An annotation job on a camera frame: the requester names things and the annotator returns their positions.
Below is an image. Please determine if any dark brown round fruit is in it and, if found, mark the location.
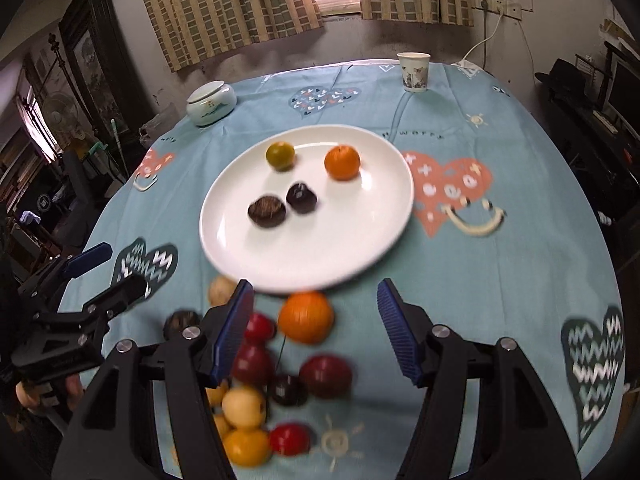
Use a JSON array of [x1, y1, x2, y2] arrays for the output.
[[267, 374, 309, 407], [286, 182, 319, 213], [248, 196, 288, 227], [162, 310, 201, 343]]

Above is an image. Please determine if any black hat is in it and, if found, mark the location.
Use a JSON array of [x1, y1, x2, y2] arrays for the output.
[[534, 58, 593, 98]]

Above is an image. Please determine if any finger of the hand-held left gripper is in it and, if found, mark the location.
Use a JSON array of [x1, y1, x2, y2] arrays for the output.
[[17, 241, 113, 306], [35, 274, 151, 332]]

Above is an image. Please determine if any person's left hand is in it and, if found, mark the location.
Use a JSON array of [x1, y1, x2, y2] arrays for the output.
[[14, 375, 87, 413]]

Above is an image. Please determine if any green tangerine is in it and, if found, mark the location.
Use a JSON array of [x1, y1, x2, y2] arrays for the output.
[[265, 141, 297, 171]]

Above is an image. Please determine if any wide striped beige curtain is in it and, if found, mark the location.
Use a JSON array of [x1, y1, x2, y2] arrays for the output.
[[132, 0, 325, 73]]

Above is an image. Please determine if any pale green ceramic jar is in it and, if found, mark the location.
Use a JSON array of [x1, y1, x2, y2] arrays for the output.
[[186, 81, 237, 127]]

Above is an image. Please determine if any white round plate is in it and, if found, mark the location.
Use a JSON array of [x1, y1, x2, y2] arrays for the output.
[[199, 124, 416, 295]]

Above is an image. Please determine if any standing fan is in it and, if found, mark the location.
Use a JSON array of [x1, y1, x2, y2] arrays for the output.
[[42, 91, 76, 136]]

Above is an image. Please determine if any wall power outlet strip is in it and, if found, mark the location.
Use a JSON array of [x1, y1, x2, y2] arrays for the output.
[[480, 0, 523, 20]]

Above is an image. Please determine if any small red fruit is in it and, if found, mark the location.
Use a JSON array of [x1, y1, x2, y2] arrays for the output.
[[268, 422, 312, 457], [243, 312, 277, 345]]

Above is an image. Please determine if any small orange tangerine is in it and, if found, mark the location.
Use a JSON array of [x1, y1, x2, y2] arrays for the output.
[[324, 144, 362, 181]]

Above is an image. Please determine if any white power cable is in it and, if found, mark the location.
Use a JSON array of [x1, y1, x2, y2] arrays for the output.
[[452, 10, 503, 68]]

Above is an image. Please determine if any printed paper cup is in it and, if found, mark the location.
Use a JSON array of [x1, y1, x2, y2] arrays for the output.
[[397, 52, 431, 94]]

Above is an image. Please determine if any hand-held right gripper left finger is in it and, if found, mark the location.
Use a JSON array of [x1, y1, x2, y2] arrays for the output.
[[52, 279, 255, 480]]

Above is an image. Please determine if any light blue printed tablecloth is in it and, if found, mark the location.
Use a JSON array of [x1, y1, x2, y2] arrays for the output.
[[80, 57, 628, 480]]

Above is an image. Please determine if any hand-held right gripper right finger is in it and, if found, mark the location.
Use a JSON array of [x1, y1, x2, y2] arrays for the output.
[[376, 278, 583, 480]]

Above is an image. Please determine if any large orange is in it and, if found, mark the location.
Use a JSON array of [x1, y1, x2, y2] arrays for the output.
[[277, 291, 335, 345]]

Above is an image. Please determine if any yellow orange fruit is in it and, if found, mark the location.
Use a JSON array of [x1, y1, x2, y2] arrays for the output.
[[222, 427, 273, 467]]

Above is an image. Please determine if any large dark red plum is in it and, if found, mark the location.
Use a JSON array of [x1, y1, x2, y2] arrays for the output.
[[299, 354, 354, 400]]

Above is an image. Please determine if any dark computer desk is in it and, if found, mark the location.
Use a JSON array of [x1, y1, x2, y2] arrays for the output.
[[537, 80, 640, 261]]

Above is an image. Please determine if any small beige fruit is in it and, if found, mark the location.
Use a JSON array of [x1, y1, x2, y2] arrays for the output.
[[207, 275, 238, 307]]

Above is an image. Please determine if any dark framed picture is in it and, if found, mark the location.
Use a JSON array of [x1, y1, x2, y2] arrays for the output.
[[59, 0, 153, 136]]

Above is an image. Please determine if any computer monitor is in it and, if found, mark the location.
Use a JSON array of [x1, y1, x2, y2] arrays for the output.
[[602, 57, 640, 126]]

